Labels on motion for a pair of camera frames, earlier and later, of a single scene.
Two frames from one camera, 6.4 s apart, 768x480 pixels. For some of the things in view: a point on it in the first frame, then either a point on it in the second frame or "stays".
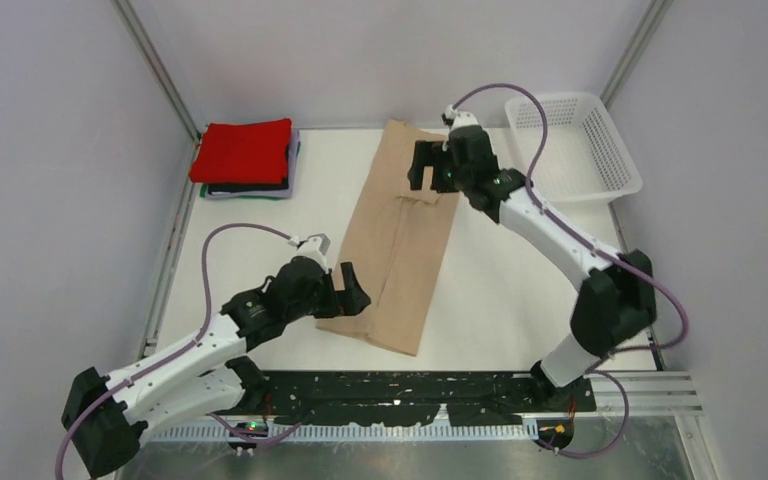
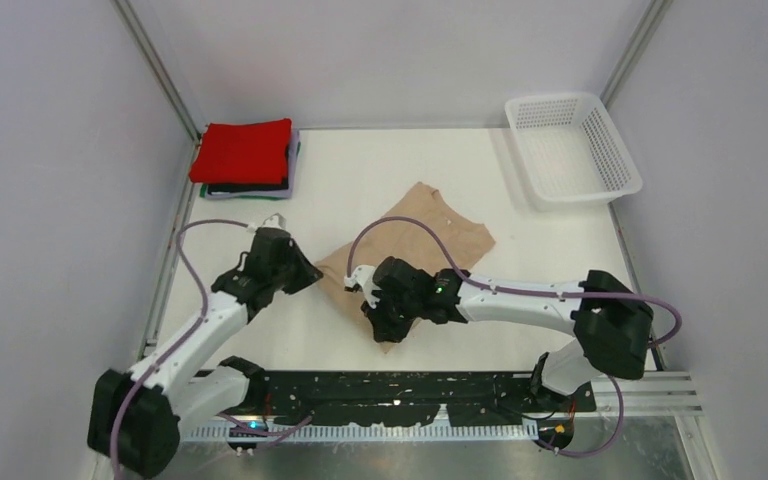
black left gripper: x=341 y=302 → x=307 y=273
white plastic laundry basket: x=585 y=165 stays
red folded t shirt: x=246 y=151 stays
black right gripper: x=426 y=154 → x=385 y=329
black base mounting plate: x=405 y=398 stays
